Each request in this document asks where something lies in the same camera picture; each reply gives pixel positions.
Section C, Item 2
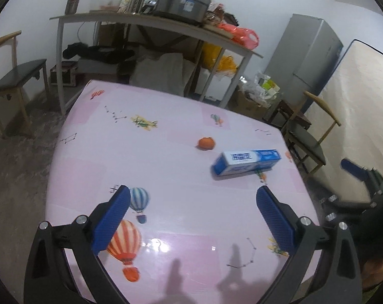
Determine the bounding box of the pink balloon print tablecloth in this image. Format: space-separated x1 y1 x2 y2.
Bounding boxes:
45 80 320 304

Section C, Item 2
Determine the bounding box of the blue toothpaste box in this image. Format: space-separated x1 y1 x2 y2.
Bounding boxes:
211 149 281 177

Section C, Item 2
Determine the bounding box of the cardboard box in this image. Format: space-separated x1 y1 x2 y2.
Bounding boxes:
97 22 129 46
231 85 271 121

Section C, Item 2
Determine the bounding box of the black cloth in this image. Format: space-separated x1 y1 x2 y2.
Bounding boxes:
62 42 138 67

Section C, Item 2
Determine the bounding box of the white foam box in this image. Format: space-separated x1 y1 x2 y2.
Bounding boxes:
191 68 233 102

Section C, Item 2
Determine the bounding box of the white mattress blue edge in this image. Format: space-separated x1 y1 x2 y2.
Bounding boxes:
305 39 383 203

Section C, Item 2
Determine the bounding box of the steel kettle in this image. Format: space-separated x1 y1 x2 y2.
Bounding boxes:
128 0 147 14

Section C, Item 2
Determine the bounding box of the orange yellow plastic bag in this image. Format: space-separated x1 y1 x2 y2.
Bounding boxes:
217 55 239 77

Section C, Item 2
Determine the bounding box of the metal thermos bottle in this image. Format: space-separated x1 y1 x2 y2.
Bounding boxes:
65 0 81 15

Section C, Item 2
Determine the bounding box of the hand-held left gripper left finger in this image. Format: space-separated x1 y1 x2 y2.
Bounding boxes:
24 184 132 304

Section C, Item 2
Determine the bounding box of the grey rice cooker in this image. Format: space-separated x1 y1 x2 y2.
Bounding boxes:
154 0 211 27

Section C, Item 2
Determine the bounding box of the grey cloth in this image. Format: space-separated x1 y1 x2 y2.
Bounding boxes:
130 52 194 96

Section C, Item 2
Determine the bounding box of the red plastic bag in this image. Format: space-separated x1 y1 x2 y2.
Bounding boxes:
217 23 260 49

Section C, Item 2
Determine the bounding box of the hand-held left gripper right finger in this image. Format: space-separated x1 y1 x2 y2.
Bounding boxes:
256 185 363 304

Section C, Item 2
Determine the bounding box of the pile of white plastic bags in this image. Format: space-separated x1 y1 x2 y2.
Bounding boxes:
239 73 281 102

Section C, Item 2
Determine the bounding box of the grey refrigerator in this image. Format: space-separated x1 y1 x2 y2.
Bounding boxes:
263 13 344 105

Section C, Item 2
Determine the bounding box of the wooden chair black seat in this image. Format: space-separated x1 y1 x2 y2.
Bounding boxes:
0 31 49 139
282 90 341 175

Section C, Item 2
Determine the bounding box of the green white package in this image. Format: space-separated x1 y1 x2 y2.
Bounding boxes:
261 76 279 94

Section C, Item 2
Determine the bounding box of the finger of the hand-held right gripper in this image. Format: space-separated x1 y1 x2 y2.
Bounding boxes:
340 158 383 197
324 195 379 225

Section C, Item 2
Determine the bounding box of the dark wooden stool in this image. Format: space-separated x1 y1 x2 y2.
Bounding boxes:
267 99 312 130

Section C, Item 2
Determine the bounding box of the clear plastic container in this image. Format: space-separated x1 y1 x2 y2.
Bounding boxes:
86 0 125 13

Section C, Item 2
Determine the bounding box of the long grey side table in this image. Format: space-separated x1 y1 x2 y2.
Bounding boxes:
50 11 263 115

